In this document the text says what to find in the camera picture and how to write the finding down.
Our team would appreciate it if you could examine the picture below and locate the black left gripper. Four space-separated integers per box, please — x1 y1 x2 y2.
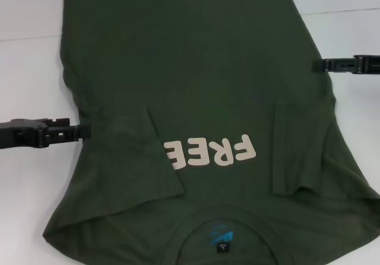
0 117 93 151

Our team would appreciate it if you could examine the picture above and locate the dark green FREE! t-shirt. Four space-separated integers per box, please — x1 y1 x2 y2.
41 0 380 265

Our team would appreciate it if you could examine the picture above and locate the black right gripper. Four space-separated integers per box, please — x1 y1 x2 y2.
312 54 380 76

